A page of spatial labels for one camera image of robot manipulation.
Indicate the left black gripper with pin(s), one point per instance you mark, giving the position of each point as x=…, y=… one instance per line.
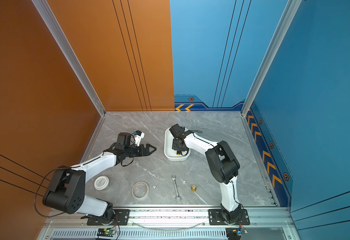
x=147, y=150

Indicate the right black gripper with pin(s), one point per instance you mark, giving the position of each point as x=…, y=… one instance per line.
x=174, y=146

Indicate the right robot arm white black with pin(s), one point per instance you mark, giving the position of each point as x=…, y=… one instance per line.
x=223, y=164

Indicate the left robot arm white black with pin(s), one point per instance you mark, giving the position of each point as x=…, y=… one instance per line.
x=66, y=190

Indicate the white plastic bin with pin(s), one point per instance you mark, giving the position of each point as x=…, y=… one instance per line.
x=171, y=154

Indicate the clear tape roll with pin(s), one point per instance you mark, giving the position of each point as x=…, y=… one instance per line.
x=140, y=190

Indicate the silver open-end wrench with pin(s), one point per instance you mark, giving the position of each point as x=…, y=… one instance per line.
x=178, y=198

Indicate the white tape roll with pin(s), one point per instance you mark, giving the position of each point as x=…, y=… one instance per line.
x=101, y=183

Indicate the left green circuit board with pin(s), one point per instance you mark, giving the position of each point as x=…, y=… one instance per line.
x=106, y=234

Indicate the right small circuit board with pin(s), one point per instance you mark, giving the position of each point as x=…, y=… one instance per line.
x=235, y=233

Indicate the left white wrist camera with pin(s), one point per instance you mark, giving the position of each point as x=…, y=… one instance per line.
x=138, y=136

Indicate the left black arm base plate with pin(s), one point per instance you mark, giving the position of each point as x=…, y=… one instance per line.
x=121, y=216

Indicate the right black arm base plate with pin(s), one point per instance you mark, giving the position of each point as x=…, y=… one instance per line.
x=216, y=218

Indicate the aluminium front rail frame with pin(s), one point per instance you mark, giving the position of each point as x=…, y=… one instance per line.
x=175, y=223

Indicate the left aluminium corner post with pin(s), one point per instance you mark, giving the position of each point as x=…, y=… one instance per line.
x=59, y=36

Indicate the aluminium corner post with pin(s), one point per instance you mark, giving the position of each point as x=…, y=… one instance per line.
x=59, y=36
x=284, y=23

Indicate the right aluminium corner post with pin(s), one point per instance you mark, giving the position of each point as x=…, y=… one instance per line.
x=284, y=23

